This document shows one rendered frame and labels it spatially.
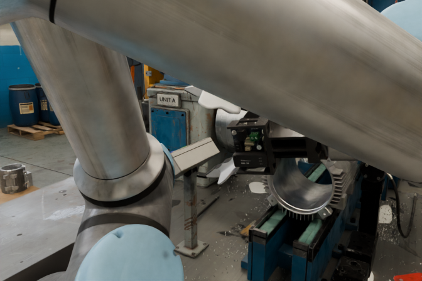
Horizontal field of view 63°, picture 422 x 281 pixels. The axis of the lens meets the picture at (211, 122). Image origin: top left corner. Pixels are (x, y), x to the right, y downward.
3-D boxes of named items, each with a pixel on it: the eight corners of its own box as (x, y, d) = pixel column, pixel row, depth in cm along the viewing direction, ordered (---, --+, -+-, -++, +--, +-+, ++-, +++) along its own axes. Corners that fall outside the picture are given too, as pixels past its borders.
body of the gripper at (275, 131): (220, 125, 44) (317, 120, 39) (241, 102, 52) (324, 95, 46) (232, 176, 47) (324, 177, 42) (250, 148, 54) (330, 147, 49)
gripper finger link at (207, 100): (176, 81, 47) (235, 115, 45) (194, 69, 51) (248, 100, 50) (169, 100, 48) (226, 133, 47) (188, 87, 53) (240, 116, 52)
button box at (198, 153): (203, 164, 94) (193, 148, 95) (220, 152, 90) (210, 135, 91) (162, 185, 80) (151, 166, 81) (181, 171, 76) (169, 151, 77)
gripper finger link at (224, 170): (193, 189, 53) (231, 158, 48) (208, 170, 58) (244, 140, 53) (207, 204, 53) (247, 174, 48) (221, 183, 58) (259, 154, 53)
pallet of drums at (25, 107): (76, 120, 631) (72, 79, 614) (103, 125, 586) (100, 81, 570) (7, 133, 535) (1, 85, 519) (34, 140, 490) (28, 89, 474)
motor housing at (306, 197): (287, 183, 103) (290, 121, 99) (354, 197, 93) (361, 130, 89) (259, 209, 86) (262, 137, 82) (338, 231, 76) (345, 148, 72)
